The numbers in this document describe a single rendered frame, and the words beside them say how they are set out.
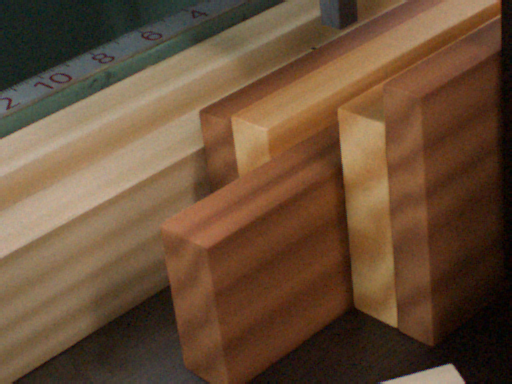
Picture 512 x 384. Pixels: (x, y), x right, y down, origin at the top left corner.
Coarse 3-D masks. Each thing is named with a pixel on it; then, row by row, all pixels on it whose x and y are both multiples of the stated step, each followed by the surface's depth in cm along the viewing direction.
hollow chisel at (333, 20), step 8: (320, 0) 41; (328, 0) 41; (336, 0) 41; (344, 0) 41; (352, 0) 41; (320, 8) 41; (328, 8) 41; (336, 8) 41; (344, 8) 41; (352, 8) 41; (328, 16) 41; (336, 16) 41; (344, 16) 41; (352, 16) 41; (328, 24) 41; (336, 24) 41; (344, 24) 41; (352, 24) 41
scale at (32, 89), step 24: (216, 0) 43; (240, 0) 42; (168, 24) 41; (192, 24) 41; (96, 48) 40; (120, 48) 40; (144, 48) 40; (48, 72) 39; (72, 72) 39; (0, 96) 38; (24, 96) 38
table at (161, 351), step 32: (128, 320) 37; (160, 320) 37; (352, 320) 36; (480, 320) 35; (64, 352) 36; (96, 352) 36; (128, 352) 35; (160, 352) 35; (288, 352) 35; (320, 352) 35; (352, 352) 34; (384, 352) 34; (416, 352) 34; (448, 352) 34; (480, 352) 34
